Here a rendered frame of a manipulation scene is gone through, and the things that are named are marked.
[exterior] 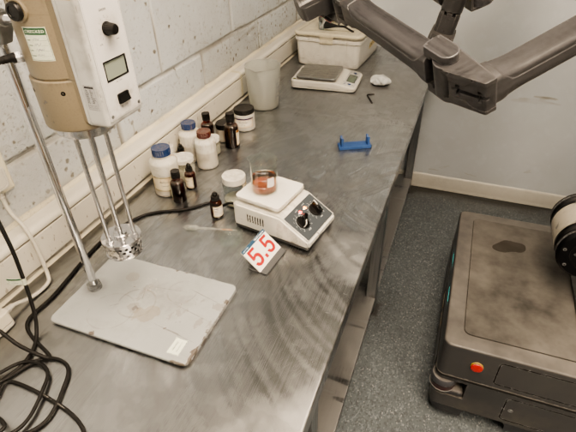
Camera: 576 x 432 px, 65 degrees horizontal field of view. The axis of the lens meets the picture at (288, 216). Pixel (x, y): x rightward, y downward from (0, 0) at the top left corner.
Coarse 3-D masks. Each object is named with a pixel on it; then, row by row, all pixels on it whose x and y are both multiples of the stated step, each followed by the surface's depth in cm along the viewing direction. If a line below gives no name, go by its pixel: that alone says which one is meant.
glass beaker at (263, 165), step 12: (252, 156) 102; (264, 156) 103; (276, 156) 101; (252, 168) 99; (264, 168) 98; (276, 168) 100; (252, 180) 102; (264, 180) 100; (276, 180) 102; (264, 192) 102
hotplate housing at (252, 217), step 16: (304, 192) 107; (240, 208) 104; (256, 208) 102; (288, 208) 102; (240, 224) 107; (256, 224) 104; (272, 224) 101; (288, 224) 99; (288, 240) 101; (304, 240) 99
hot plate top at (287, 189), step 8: (248, 184) 107; (280, 184) 106; (288, 184) 106; (296, 184) 106; (240, 192) 104; (248, 192) 104; (280, 192) 104; (288, 192) 104; (296, 192) 104; (248, 200) 102; (256, 200) 101; (264, 200) 101; (272, 200) 101; (280, 200) 101; (288, 200) 101; (272, 208) 99; (280, 208) 99
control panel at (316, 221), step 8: (304, 200) 105; (312, 200) 106; (296, 208) 103; (288, 216) 100; (296, 216) 101; (312, 216) 103; (320, 216) 104; (328, 216) 105; (296, 224) 100; (312, 224) 102; (320, 224) 103; (304, 232) 100; (312, 232) 100
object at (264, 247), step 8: (264, 232) 100; (264, 240) 99; (272, 240) 101; (256, 248) 97; (264, 248) 98; (272, 248) 100; (248, 256) 95; (256, 256) 96; (264, 256) 97; (256, 264) 95
